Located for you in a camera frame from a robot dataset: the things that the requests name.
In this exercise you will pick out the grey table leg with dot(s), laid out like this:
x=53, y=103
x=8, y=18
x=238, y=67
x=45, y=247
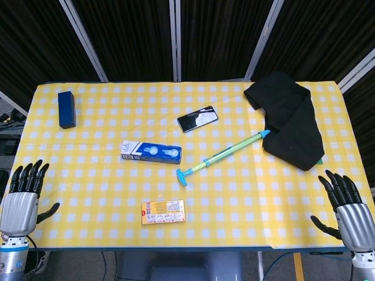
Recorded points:
x=260, y=265

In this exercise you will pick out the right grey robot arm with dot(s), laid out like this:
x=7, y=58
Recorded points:
x=364, y=267

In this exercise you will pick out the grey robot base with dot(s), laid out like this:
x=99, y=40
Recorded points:
x=178, y=267

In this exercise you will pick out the green blue toy water pump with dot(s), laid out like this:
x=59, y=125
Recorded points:
x=222, y=154

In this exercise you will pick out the yellow white checkered tablecloth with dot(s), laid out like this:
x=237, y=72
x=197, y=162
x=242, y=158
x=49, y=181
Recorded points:
x=88, y=181

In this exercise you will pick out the black ribbed partition panel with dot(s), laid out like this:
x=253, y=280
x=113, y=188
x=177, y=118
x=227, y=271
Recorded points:
x=126, y=38
x=222, y=38
x=363, y=117
x=29, y=44
x=322, y=35

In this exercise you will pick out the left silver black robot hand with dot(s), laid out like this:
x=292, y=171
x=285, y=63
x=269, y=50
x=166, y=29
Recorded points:
x=19, y=209

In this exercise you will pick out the yellow orange printed box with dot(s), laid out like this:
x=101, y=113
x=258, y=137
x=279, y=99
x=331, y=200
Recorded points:
x=163, y=212

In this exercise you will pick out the dark blue box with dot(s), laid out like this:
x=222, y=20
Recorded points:
x=67, y=109

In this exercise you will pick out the small green item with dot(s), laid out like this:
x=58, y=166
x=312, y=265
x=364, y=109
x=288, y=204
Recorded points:
x=320, y=160

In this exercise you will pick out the black smartphone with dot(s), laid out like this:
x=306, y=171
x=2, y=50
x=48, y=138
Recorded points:
x=197, y=119

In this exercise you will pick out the blue white toothpaste box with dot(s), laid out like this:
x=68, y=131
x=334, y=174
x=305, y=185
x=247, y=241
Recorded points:
x=152, y=152

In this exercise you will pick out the black folded cloth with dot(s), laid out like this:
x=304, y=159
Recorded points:
x=290, y=117

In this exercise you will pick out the grey partition frame post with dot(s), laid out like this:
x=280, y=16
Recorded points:
x=175, y=41
x=85, y=44
x=262, y=41
x=356, y=68
x=11, y=102

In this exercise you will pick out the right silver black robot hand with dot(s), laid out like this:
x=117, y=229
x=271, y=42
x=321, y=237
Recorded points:
x=356, y=225

